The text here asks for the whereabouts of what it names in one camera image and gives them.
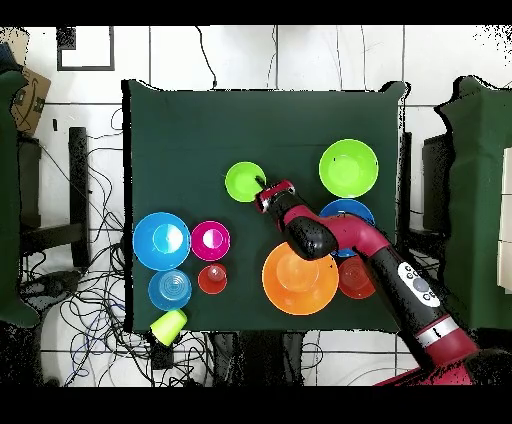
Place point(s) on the black chair base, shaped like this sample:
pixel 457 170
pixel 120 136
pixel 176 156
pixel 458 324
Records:
pixel 48 286

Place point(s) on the black floor stand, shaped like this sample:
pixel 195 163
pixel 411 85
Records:
pixel 78 180
pixel 436 180

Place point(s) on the large blue bowl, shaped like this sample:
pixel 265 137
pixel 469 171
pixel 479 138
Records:
pixel 148 240
pixel 348 208

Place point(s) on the green cloth covered table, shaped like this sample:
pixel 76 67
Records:
pixel 480 160
pixel 8 200

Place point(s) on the green cup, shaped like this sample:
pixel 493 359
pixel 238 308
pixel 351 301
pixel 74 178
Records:
pixel 168 326

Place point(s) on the black power strip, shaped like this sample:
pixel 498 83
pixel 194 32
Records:
pixel 162 354

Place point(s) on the small ribbed blue bowl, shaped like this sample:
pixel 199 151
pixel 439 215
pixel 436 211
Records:
pixel 170 290

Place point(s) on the orange bowl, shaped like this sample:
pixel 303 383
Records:
pixel 354 284

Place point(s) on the dark green table cloth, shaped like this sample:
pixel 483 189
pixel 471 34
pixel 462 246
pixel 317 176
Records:
pixel 200 140

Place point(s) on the small pink bowl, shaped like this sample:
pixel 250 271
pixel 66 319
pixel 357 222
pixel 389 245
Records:
pixel 210 240

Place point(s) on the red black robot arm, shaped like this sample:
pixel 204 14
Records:
pixel 352 232

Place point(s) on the large green bowl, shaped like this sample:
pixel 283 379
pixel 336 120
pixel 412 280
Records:
pixel 348 168

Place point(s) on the orange cup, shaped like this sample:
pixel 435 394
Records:
pixel 212 280

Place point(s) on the small green bowl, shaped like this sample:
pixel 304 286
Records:
pixel 240 182

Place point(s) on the large yellow bowl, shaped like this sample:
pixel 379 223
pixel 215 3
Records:
pixel 296 288

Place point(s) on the cardboard box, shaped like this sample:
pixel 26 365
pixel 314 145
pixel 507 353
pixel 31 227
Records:
pixel 32 100

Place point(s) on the black square frame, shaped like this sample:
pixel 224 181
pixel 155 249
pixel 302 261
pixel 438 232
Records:
pixel 66 40

